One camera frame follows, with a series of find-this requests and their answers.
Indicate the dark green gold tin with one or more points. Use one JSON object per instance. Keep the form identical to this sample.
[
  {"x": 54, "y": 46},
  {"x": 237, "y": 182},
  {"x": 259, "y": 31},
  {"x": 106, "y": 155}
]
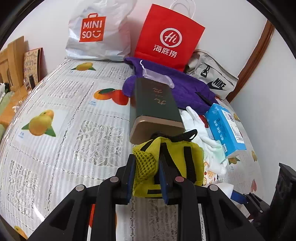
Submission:
[{"x": 153, "y": 110}]

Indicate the white Miniso plastic bag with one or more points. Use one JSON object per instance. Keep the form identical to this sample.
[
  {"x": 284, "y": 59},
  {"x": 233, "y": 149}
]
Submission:
[{"x": 99, "y": 30}]

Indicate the white glove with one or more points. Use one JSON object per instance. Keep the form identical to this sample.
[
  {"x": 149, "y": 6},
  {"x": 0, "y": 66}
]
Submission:
[{"x": 214, "y": 153}]

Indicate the fruit pattern tablecloth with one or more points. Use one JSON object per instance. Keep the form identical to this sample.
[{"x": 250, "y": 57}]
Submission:
[{"x": 63, "y": 135}]

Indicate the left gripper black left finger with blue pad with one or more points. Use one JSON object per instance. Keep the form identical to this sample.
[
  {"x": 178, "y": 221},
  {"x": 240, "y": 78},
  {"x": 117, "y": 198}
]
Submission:
[{"x": 116, "y": 190}]

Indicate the purple towel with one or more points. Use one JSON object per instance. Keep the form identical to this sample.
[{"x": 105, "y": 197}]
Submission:
[{"x": 188, "y": 90}]

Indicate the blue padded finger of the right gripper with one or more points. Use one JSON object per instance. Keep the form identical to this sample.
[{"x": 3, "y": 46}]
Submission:
[{"x": 239, "y": 197}]

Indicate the green blanket on bed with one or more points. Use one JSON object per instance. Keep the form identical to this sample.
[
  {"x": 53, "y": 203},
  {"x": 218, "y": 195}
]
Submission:
[{"x": 6, "y": 112}]

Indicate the red Haidilao paper bag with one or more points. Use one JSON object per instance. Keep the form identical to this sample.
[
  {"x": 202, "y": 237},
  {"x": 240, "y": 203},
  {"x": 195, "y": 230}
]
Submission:
[{"x": 168, "y": 38}]

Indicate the wooden nightstand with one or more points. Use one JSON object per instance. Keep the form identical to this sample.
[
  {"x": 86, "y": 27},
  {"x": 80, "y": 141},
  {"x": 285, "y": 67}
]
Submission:
[{"x": 12, "y": 104}]

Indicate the white sponge block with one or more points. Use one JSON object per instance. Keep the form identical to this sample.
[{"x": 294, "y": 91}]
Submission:
[{"x": 226, "y": 188}]

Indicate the grey Nike waist bag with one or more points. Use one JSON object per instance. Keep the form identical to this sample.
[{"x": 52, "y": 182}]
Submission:
[{"x": 205, "y": 68}]

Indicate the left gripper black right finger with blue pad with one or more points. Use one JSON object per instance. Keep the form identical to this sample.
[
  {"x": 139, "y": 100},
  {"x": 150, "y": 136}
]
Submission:
[{"x": 177, "y": 190}]

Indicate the brown wooden door frame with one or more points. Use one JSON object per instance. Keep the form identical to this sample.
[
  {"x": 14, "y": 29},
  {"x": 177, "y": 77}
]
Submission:
[{"x": 254, "y": 59}]

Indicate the patterned book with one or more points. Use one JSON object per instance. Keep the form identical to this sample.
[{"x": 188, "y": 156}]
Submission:
[{"x": 31, "y": 68}]

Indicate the yellow black mesh pouch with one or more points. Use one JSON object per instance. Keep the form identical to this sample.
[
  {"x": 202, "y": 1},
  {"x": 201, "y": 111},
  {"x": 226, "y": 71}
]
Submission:
[{"x": 163, "y": 156}]

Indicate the blue tissue box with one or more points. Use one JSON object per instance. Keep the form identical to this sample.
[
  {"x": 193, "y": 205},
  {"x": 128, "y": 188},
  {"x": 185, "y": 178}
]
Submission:
[{"x": 225, "y": 130}]

